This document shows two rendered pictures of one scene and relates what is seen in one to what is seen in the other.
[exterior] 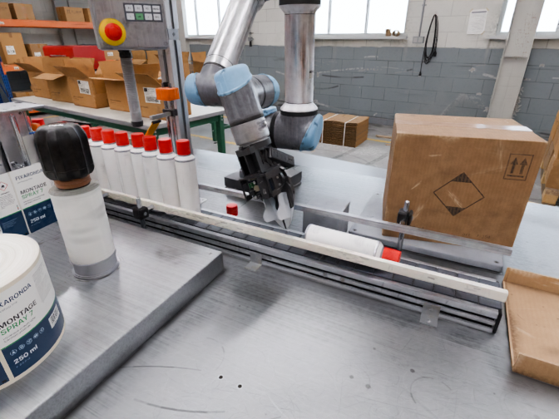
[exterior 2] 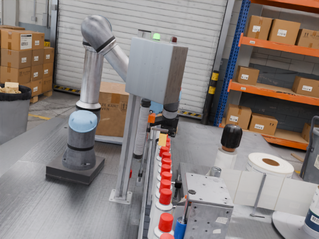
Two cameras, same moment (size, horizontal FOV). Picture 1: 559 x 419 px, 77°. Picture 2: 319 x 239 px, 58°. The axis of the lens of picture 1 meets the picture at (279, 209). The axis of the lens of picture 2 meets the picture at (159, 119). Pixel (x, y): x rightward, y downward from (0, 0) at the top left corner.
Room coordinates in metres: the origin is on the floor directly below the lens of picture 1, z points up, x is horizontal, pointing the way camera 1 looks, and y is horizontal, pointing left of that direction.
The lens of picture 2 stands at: (1.46, 1.26, 1.51)
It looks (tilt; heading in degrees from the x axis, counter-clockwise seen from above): 17 degrees down; 241
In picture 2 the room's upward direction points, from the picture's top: 10 degrees clockwise
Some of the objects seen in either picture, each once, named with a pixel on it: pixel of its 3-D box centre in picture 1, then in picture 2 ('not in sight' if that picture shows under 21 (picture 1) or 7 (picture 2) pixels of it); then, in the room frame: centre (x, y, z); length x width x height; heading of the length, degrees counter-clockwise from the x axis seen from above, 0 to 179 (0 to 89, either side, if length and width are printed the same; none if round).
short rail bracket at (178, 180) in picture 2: (142, 218); (177, 186); (0.81, 0.36, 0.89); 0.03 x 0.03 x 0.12; 63
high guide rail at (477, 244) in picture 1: (259, 198); (154, 143); (0.79, 0.05, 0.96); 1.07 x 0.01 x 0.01; 63
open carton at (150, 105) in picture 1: (160, 90); not in sight; (2.76, 0.89, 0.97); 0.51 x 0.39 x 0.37; 151
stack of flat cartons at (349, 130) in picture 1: (341, 129); not in sight; (4.96, -0.87, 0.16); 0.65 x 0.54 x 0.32; 60
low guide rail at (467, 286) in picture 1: (244, 229); not in sight; (0.73, 0.08, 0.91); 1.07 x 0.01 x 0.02; 63
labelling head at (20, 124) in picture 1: (27, 151); (195, 229); (1.00, 0.74, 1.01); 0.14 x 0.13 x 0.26; 63
